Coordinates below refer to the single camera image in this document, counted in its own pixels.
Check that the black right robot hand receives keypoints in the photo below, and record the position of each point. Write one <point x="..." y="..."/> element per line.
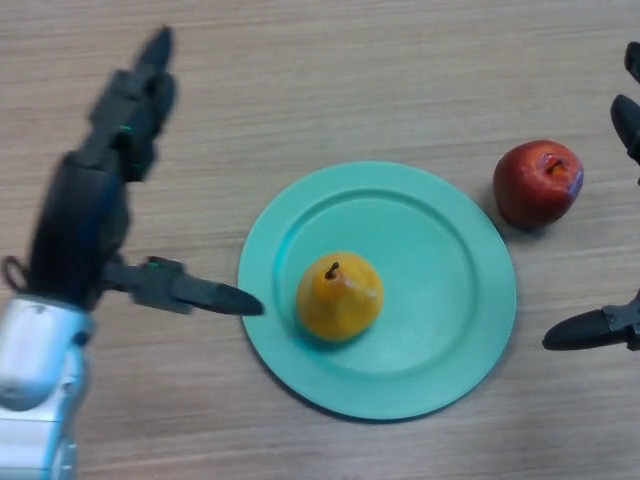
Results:
<point x="585" y="330"/>

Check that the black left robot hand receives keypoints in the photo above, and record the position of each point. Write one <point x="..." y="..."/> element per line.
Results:
<point x="80" y="225"/>

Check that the green round plate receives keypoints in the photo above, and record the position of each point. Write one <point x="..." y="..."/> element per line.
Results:
<point x="440" y="280"/>

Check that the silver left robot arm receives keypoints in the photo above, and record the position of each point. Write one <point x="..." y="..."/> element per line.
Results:
<point x="35" y="380"/>

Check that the red apple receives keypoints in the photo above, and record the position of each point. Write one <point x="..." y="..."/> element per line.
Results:
<point x="532" y="197"/>

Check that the yellow pear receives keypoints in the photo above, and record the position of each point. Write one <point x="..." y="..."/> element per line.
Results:
<point x="345" y="305"/>

